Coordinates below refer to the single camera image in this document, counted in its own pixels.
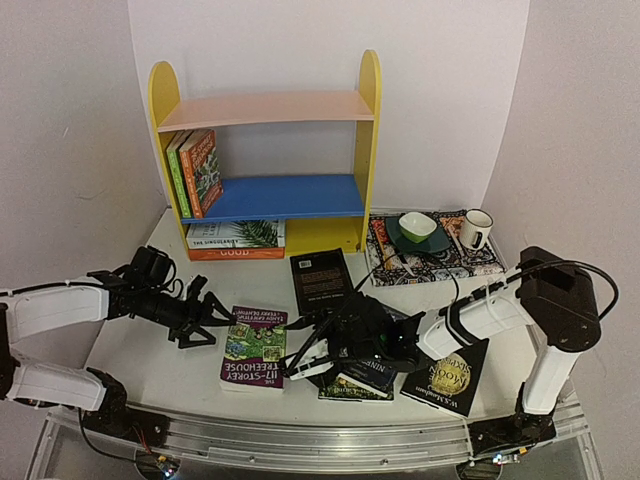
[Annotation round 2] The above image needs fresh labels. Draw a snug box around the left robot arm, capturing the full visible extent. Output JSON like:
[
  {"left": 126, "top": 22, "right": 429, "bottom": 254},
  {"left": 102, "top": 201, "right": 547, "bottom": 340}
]
[{"left": 1, "top": 246, "right": 237, "bottom": 437}]

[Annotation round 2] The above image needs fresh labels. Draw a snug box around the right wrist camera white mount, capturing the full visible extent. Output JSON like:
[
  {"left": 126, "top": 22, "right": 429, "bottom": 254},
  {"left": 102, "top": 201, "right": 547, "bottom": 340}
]
[{"left": 281, "top": 339, "right": 334, "bottom": 380}]

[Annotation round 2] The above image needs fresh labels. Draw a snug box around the yellow pink blue bookshelf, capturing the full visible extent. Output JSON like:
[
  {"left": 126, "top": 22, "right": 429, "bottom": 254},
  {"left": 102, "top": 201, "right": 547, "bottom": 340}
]
[{"left": 147, "top": 49, "right": 382, "bottom": 256}]

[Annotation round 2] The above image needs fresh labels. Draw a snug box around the black paperback barcode book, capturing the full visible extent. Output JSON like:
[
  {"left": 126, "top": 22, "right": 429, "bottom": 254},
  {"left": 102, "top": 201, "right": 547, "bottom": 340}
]
[{"left": 290, "top": 248, "right": 353, "bottom": 316}]

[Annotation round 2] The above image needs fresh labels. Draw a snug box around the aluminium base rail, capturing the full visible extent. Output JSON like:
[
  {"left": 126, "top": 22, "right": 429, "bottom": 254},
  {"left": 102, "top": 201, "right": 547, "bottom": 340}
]
[{"left": 44, "top": 394, "right": 586, "bottom": 464}]

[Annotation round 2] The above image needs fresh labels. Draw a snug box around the Nineteen Eighty-Four book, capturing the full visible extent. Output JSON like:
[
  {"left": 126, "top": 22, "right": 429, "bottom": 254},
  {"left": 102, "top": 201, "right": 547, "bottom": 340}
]
[{"left": 338, "top": 361, "right": 397, "bottom": 396}]

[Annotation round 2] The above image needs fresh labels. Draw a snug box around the large orange Good Morning book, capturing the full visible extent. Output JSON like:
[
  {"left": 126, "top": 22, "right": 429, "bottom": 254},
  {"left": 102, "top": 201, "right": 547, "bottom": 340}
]
[{"left": 188, "top": 247, "right": 285, "bottom": 261}]

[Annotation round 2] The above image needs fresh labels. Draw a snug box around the white Singularity palm book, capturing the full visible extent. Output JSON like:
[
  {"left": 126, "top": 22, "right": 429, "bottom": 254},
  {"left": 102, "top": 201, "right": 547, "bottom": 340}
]
[{"left": 186, "top": 220, "right": 286, "bottom": 249}]

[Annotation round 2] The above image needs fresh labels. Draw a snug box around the white mug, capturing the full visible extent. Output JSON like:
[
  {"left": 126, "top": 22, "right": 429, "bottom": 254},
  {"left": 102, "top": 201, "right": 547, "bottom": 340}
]
[{"left": 458, "top": 209, "right": 494, "bottom": 251}]

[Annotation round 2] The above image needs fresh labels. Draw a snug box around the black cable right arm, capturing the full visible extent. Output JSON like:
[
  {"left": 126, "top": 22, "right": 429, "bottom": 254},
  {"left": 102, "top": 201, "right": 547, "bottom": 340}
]
[{"left": 349, "top": 252, "right": 621, "bottom": 326}]

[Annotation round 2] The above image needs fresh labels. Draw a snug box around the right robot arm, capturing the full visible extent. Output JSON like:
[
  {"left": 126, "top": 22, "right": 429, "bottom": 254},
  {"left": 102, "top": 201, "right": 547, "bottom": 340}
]
[{"left": 279, "top": 247, "right": 611, "bottom": 452}]

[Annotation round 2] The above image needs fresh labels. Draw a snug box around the dark green forest book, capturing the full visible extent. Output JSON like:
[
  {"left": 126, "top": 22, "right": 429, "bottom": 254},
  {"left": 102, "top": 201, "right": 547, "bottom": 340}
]
[{"left": 318, "top": 371, "right": 397, "bottom": 402}]

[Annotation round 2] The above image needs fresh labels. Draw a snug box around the orange cartoon paperback book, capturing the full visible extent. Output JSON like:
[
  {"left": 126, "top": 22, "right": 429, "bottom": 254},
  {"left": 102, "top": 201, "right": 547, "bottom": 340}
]
[{"left": 179, "top": 129, "right": 223, "bottom": 219}]

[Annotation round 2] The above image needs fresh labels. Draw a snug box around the patterned cloth mat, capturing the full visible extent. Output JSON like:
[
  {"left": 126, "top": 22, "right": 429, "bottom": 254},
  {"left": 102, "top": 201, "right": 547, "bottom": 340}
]
[{"left": 366, "top": 210, "right": 505, "bottom": 287}]

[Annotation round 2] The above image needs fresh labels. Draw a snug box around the black Moon and Sixpence book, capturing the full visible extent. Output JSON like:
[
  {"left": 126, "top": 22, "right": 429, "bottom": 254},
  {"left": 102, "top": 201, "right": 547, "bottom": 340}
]
[{"left": 400, "top": 339, "right": 489, "bottom": 418}]

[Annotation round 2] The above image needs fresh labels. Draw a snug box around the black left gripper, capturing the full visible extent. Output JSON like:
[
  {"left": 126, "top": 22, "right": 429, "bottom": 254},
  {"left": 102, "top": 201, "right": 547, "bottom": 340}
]
[{"left": 140, "top": 287, "right": 238, "bottom": 350}]

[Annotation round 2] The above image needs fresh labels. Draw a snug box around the green cartoon paperback book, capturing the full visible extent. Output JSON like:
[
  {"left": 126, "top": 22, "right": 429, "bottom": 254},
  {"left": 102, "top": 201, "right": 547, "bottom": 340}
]
[{"left": 166, "top": 130, "right": 192, "bottom": 218}]

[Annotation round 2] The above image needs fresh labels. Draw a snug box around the purple Treehouse book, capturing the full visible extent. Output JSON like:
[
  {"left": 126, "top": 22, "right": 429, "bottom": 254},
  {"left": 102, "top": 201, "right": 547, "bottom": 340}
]
[{"left": 220, "top": 306, "right": 288, "bottom": 394}]

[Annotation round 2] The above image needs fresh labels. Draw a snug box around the green white bowl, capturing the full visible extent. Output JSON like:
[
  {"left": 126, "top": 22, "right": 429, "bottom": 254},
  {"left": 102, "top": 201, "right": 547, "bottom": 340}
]
[{"left": 398, "top": 212, "right": 437, "bottom": 243}]

